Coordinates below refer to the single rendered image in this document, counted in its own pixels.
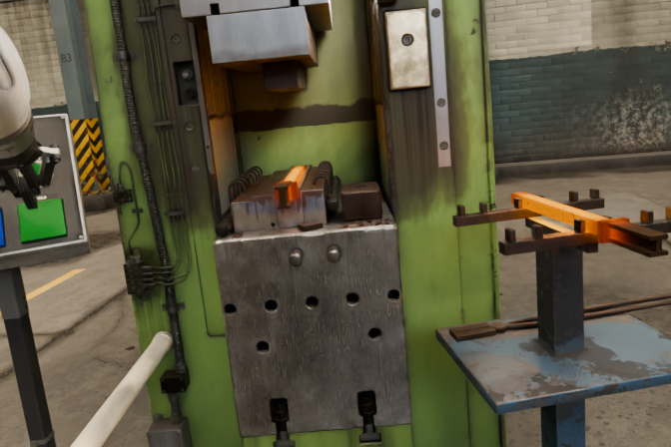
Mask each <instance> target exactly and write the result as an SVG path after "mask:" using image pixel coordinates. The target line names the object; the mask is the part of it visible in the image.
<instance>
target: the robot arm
mask: <svg viewBox="0 0 671 447"><path fill-rule="evenodd" d="M29 102H30V88H29V82H28V78H27V75H26V71H25V68H24V65H23V63H22V60H21V58H20V56H19V54H18V52H17V50H16V48H15V46H14V44H13V43H12V41H11V40H10V38H9V37H8V35H7V34H6V32H5V31H4V30H3V29H2V28H1V26H0V194H2V193H5V191H10V192H11V193H12V194H13V196H14V197H15V198H16V199H18V198H22V199H23V201H24V203H25V205H26V207H27V209H28V210H31V209H38V203H37V196H38V195H41V188H40V186H42V187H49V186H50V184H51V180H52V176H53V172H54V169H55V166H56V165H57V164H58V163H59V162H60V161H61V154H60V148H59V145H58V144H52V145H50V146H49V147H48V148H47V147H42V144H41V143H40V142H38V141H36V139H35V135H36V134H35V131H34V123H33V114H32V110H31V106H30V103H29ZM41 156H42V158H43V160H42V164H41V169H40V174H39V175H36V173H35V171H34V169H33V166H32V164H33V163H34V162H36V161H37V160H38V159H39V158H40V157H41ZM14 169H19V171H20V173H21V175H23V176H21V177H17V173H15V171H14Z"/></svg>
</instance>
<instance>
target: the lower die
mask: <svg viewBox="0 0 671 447"><path fill-rule="evenodd" d="M300 166H307V167H306V169H305V171H304V173H303V175H302V177H301V179H300V181H299V183H298V191H299V198H298V199H294V202H293V204H292V206H291V208H290V209H282V210H277V207H278V205H279V203H280V200H277V196H276V190H275V184H276V183H278V182H282V181H284V180H285V178H286V177H287V175H288V174H289V173H290V171H291V170H292V169H293V167H297V166H292V167H291V169H290V170H283V171H274V172H273V174H272V175H266V176H261V177H260V178H258V180H257V181H254V182H253V183H252V185H251V186H249V187H248V188H247V189H246V191H245V192H244V193H241V194H240V195H239V196H238V197H237V198H236V199H235V200H233V201H232V202H231V208H232V215H233V223H234V230H235V232H242V231H253V230H264V229H274V228H285V227H296V226H298V224H304V223H308V222H313V221H319V222H322V223H323V224H327V222H328V213H329V209H328V208H327V198H328V191H329V190H328V182H327V180H326V179H324V178H319V179H317V181H316V184H315V185H313V180H314V177H315V174H316V171H317V169H318V167H312V164H310V165H300ZM271 223H275V224H276V225H275V226H271Z"/></svg>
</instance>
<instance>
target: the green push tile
mask: <svg viewBox="0 0 671 447"><path fill-rule="evenodd" d="M37 203H38V209H31V210H28V209H27V207H26V205H25V204H21V205H17V212H18V221H19V229H20V236H21V242H22V243H27V242H33V241H39V240H45V239H51V238H57V237H62V236H68V233H67V227H66V220H65V213H64V206H63V201H62V199H56V200H49V201H42V202H37Z"/></svg>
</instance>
